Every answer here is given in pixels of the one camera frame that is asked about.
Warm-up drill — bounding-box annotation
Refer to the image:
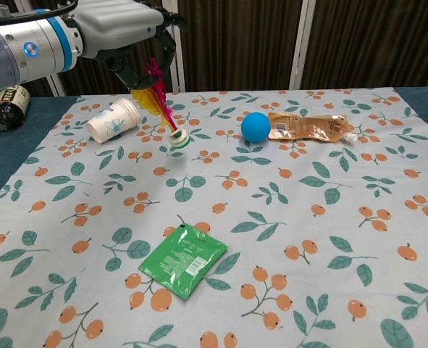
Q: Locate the white paper cup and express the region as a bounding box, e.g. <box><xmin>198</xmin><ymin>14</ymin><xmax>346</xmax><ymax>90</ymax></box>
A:
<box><xmin>86</xmin><ymin>97</ymin><xmax>142</xmax><ymax>144</ymax></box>

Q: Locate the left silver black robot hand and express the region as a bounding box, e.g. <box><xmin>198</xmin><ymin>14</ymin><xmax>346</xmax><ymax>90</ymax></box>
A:
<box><xmin>74</xmin><ymin>0</ymin><xmax>189</xmax><ymax>90</ymax></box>

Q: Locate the floral print tablecloth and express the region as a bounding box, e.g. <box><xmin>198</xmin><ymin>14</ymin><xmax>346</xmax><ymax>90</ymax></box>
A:
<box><xmin>0</xmin><ymin>86</ymin><xmax>428</xmax><ymax>348</ymax></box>

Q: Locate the blue ball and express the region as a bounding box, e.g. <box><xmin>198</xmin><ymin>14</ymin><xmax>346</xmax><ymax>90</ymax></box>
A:
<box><xmin>240</xmin><ymin>112</ymin><xmax>272</xmax><ymax>143</ymax></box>

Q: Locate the pink yellow feather shuttlecock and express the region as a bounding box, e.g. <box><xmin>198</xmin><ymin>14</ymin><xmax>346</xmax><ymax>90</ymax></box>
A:
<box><xmin>132</xmin><ymin>57</ymin><xmax>191</xmax><ymax>149</ymax></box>

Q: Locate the green sachet packet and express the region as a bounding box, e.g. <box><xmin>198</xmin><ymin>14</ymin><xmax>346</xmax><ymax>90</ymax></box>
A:
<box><xmin>138</xmin><ymin>223</ymin><xmax>229</xmax><ymax>301</ymax></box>

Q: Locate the dark glass bottle with label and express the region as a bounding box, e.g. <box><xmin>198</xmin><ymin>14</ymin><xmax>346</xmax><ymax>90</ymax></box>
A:
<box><xmin>0</xmin><ymin>85</ymin><xmax>32</xmax><ymax>133</ymax></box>

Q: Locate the brown spout pouch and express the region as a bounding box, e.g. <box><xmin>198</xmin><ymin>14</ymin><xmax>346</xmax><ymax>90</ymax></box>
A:
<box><xmin>267</xmin><ymin>111</ymin><xmax>359</xmax><ymax>144</ymax></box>

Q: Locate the white screen frame post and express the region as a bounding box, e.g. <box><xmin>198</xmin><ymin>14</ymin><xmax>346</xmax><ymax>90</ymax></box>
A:
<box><xmin>288</xmin><ymin>0</ymin><xmax>316</xmax><ymax>91</ymax></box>
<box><xmin>48</xmin><ymin>70</ymin><xmax>69</xmax><ymax>97</ymax></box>
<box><xmin>169</xmin><ymin>21</ymin><xmax>188</xmax><ymax>94</ymax></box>

